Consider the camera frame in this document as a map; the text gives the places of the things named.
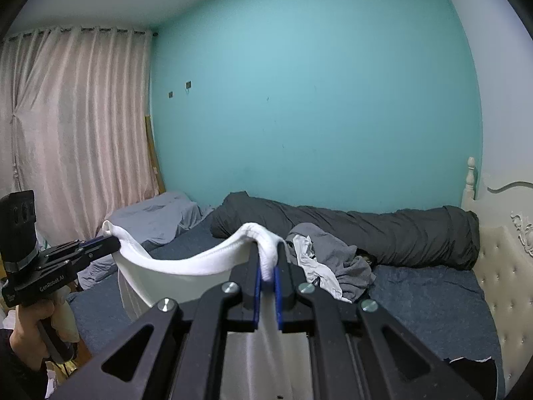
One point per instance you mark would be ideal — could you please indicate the cream tufted headboard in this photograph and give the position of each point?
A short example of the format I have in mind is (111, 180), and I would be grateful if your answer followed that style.
(508, 266)

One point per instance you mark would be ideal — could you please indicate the person's left forearm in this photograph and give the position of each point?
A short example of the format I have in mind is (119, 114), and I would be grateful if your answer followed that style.
(16, 377)

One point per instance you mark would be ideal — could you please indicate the pink curtain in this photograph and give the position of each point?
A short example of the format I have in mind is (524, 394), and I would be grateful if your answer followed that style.
(75, 133)

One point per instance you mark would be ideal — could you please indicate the light grey blanket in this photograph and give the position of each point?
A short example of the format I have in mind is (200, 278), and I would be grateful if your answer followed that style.
(158, 216)

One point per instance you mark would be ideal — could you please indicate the wooden frame strip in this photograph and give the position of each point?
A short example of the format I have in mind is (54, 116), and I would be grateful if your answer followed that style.
(154, 154)

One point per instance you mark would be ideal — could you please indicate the person's left hand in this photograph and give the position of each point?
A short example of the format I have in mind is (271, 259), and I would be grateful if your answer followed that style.
(29, 333)

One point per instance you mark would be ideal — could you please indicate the grey garment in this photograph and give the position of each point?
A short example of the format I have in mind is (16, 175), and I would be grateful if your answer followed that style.
(333, 246)

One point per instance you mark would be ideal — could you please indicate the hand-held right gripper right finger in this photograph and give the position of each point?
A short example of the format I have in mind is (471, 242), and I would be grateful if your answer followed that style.
(278, 300)

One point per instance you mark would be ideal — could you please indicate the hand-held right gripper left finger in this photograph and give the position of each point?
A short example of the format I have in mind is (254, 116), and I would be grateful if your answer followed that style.
(257, 300)

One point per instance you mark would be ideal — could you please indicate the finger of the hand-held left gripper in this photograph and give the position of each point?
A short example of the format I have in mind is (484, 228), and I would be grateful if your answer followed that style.
(98, 241)
(102, 251)

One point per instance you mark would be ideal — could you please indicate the dark grey rolled duvet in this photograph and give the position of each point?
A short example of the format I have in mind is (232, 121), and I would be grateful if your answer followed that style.
(395, 233)

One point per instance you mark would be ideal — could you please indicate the folded black and white garment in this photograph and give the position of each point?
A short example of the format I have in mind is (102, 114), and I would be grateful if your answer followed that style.
(470, 377)

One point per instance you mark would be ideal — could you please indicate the white long-sleeve shirt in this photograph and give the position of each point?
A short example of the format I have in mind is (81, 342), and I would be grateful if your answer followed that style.
(166, 266)

